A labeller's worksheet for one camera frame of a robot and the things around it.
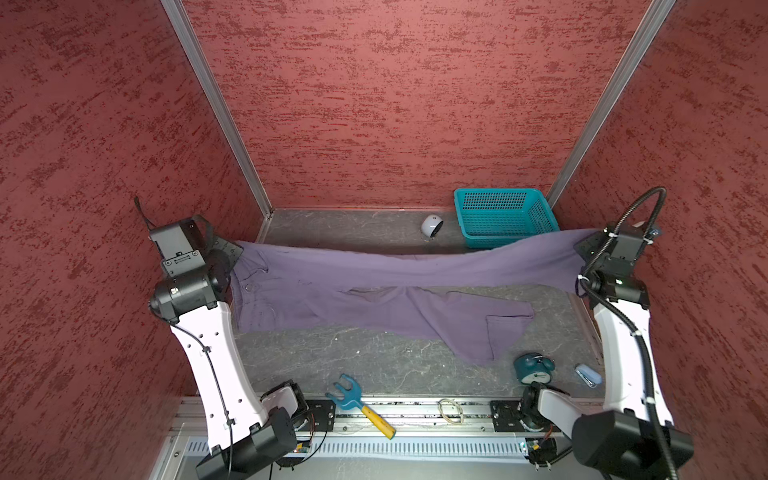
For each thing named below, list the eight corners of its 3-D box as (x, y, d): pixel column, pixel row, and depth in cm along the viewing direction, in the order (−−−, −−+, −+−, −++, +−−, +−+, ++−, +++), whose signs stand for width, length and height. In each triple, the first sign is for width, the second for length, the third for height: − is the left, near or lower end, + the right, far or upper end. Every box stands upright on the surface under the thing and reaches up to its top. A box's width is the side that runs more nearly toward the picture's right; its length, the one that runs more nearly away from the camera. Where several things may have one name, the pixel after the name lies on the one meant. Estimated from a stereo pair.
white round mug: (417, 238, 114) (419, 222, 107) (426, 227, 118) (428, 211, 111) (430, 244, 112) (433, 229, 105) (439, 233, 116) (442, 217, 109)
